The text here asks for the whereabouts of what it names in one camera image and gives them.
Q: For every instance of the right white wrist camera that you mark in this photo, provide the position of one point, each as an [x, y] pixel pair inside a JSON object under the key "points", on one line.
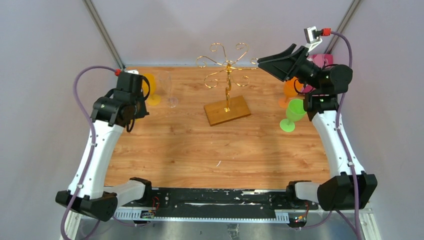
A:
{"points": [[313, 38]]}

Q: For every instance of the aluminium frame rail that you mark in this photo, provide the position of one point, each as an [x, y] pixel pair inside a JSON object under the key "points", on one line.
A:
{"points": [[205, 205]]}

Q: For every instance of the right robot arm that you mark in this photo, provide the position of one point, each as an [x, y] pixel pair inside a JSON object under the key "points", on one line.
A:
{"points": [[349, 186]]}

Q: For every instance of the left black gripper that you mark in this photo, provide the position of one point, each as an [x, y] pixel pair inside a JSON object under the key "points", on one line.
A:
{"points": [[143, 111]]}

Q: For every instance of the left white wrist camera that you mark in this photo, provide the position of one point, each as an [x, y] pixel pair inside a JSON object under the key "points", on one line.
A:
{"points": [[136, 72]]}

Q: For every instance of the green wine glass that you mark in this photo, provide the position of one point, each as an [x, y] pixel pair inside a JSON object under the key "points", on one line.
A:
{"points": [[294, 112]]}

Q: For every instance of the pink camouflage cloth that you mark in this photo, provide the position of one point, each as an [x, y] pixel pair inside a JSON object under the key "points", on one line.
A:
{"points": [[321, 60]]}

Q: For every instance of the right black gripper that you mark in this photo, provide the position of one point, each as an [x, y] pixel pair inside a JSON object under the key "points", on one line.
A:
{"points": [[284, 68]]}

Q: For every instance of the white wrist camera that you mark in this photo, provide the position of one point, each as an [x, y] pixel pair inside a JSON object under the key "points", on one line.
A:
{"points": [[313, 38], [136, 72]]}

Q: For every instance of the gold wire glass rack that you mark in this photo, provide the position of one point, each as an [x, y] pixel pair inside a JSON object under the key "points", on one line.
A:
{"points": [[231, 108]]}

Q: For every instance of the yellow wine glass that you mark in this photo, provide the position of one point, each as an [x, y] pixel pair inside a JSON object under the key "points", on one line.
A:
{"points": [[153, 98]]}

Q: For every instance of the orange wine glass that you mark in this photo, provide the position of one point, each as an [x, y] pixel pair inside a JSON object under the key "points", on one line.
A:
{"points": [[290, 89]]}

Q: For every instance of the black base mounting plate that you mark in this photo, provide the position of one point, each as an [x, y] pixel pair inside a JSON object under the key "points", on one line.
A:
{"points": [[217, 205]]}

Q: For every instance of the clear wine glass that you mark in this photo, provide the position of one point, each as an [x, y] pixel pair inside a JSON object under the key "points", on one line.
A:
{"points": [[166, 83]]}

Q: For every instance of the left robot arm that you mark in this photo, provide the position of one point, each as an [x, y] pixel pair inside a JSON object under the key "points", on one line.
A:
{"points": [[112, 114]]}

